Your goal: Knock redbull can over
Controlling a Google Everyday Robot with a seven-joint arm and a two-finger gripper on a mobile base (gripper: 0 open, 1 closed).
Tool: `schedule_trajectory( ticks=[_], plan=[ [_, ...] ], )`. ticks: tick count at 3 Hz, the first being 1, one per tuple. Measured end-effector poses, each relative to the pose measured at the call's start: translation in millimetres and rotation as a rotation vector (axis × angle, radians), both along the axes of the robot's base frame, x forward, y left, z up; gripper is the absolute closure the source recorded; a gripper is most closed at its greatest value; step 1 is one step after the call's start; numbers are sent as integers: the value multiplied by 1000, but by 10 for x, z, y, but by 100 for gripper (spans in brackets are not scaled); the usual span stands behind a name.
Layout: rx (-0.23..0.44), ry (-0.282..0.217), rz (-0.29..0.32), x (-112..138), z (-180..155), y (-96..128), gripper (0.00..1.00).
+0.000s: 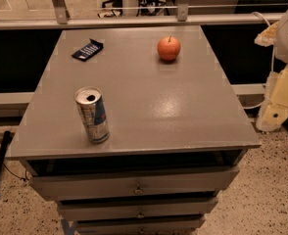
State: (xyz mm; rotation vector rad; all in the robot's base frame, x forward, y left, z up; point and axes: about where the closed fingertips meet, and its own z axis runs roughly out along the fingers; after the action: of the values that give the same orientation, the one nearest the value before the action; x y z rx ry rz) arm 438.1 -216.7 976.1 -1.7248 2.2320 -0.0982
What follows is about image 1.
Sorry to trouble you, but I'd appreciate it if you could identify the red apple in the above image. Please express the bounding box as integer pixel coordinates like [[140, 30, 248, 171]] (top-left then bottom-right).
[[157, 36, 181, 62]]

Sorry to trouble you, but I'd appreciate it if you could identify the grey metal railing frame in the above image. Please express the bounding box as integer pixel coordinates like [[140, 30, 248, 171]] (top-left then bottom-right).
[[0, 0, 282, 30]]

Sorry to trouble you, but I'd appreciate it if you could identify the white cable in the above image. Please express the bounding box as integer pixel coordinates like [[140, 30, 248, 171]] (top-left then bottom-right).
[[241, 11, 277, 111]]

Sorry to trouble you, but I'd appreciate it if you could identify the black office chair base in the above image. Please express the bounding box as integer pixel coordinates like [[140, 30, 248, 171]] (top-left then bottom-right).
[[98, 0, 169, 18]]

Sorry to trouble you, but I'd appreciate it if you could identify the top grey drawer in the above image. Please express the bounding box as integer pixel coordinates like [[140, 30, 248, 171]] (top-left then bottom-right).
[[30, 165, 239, 201]]

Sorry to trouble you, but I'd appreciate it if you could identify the middle grey drawer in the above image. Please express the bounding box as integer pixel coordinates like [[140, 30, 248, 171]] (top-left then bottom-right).
[[58, 198, 217, 221]]

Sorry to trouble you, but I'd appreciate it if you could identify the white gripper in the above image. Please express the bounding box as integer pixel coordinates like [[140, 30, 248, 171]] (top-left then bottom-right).
[[254, 10, 288, 132]]

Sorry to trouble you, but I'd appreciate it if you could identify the grey drawer cabinet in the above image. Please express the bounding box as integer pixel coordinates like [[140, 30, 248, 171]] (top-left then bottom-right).
[[7, 25, 263, 235]]

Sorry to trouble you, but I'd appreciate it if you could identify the silver blue redbull can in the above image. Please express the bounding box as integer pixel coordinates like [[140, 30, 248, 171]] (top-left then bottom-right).
[[74, 86, 110, 143]]

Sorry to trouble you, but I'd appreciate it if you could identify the grey drawer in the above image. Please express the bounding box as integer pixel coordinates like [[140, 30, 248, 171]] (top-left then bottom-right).
[[30, 165, 239, 201], [76, 215, 205, 235], [58, 198, 217, 221]]

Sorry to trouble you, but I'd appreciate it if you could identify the bottom grey drawer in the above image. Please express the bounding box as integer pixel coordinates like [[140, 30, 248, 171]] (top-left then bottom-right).
[[76, 215, 205, 235]]

